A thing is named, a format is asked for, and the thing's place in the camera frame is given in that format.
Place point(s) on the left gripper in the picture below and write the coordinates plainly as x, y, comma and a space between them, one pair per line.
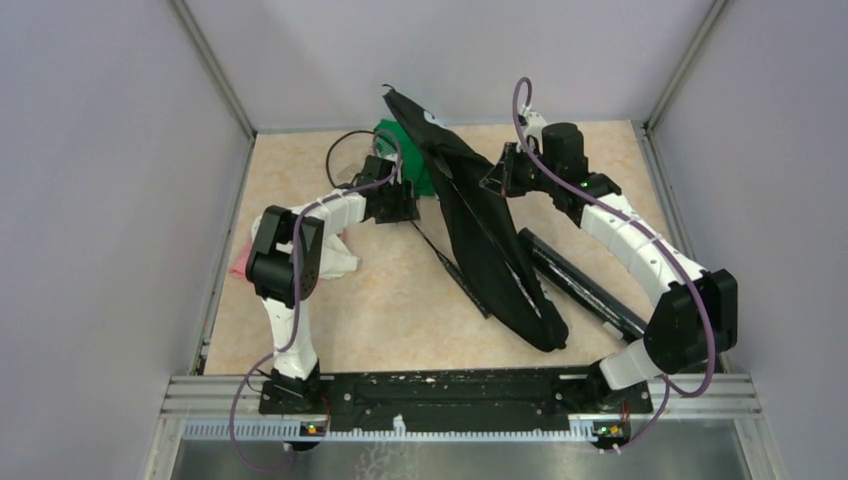
405, 209

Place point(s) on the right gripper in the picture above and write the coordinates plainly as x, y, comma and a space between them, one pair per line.
500, 179

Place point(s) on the black racket bag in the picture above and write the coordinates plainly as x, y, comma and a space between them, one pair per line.
482, 234

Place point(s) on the badminton racket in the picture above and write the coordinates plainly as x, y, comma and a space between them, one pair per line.
447, 264

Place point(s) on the black shuttlecock tube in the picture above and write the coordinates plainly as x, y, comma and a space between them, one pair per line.
621, 321

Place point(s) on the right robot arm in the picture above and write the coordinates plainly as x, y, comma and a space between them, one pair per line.
695, 313

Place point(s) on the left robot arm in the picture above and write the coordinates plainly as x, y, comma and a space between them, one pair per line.
285, 262

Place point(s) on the green cloth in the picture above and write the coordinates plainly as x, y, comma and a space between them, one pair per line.
414, 168

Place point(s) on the white towel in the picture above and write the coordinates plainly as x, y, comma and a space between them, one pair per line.
336, 259

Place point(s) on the pink cloth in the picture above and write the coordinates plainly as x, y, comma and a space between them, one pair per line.
238, 266

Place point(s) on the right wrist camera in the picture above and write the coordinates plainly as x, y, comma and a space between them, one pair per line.
532, 124

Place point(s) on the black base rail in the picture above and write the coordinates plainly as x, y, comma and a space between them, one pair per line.
492, 402

